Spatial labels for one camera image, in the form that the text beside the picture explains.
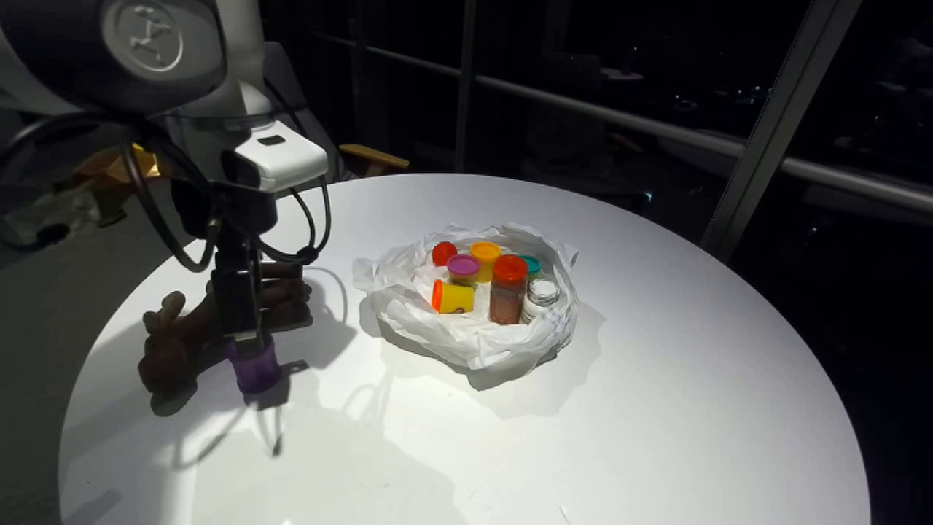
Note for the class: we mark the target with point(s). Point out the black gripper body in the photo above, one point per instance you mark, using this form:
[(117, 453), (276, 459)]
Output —
[(232, 288)]

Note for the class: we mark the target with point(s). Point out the brown plush toy animal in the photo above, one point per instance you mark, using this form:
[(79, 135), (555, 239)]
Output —
[(183, 339)]

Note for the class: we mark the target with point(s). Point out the purple play-dough tub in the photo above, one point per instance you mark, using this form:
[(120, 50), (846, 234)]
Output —
[(256, 367)]

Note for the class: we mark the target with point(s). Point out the yellow tub orange lid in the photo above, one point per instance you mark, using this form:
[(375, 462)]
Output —
[(453, 298)]

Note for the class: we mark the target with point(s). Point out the magenta lid play-dough tub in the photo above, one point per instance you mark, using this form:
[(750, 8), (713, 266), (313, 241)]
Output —
[(461, 271)]

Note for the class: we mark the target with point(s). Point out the orange lid play-dough tub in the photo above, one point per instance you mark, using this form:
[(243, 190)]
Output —
[(485, 256)]

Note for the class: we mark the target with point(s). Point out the brown jar red lid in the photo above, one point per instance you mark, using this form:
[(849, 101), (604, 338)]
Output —
[(508, 290)]

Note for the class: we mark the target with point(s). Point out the white pill bottle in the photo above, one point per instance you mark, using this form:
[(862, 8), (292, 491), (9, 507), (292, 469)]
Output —
[(543, 292)]

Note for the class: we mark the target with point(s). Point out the teal lid play-dough tub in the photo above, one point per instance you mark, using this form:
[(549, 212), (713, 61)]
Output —
[(534, 266)]

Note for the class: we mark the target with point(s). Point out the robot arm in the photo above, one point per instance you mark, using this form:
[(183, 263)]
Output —
[(183, 77)]

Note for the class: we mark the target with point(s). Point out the white plastic bag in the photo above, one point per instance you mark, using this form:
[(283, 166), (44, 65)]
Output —
[(399, 290)]

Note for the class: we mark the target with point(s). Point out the grey chair wooden arms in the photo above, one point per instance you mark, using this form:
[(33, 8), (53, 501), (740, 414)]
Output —
[(369, 158)]

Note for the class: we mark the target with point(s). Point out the metal window railing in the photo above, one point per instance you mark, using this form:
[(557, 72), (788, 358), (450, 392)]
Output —
[(894, 190)]

